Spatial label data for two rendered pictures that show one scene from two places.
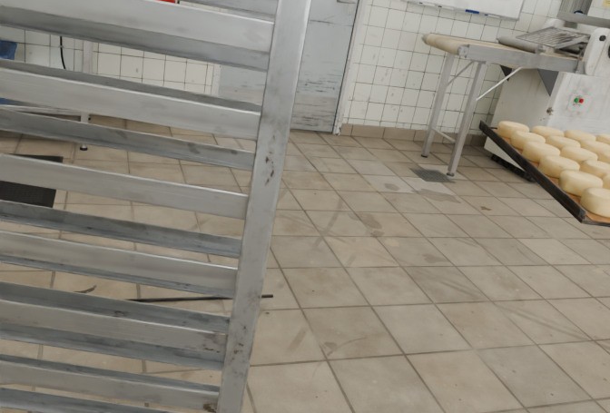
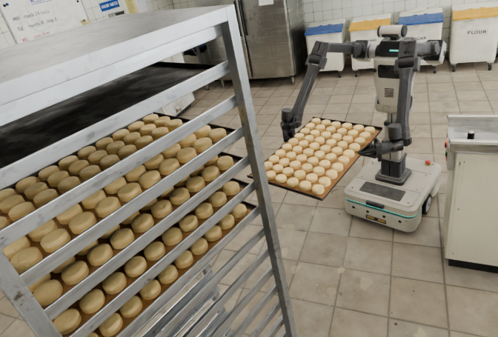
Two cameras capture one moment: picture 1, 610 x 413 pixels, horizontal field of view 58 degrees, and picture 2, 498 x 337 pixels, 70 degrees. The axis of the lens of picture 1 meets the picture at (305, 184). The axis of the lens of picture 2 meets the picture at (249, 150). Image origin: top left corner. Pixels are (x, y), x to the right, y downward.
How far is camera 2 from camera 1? 0.95 m
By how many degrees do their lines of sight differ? 38
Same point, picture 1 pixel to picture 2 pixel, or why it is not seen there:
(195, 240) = (190, 293)
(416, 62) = not seen: hidden behind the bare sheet
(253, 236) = (282, 275)
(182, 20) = (246, 249)
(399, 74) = not seen: hidden behind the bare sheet
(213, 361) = (216, 322)
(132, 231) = (168, 315)
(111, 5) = (231, 264)
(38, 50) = not seen: outside the picture
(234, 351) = (287, 304)
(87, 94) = (233, 289)
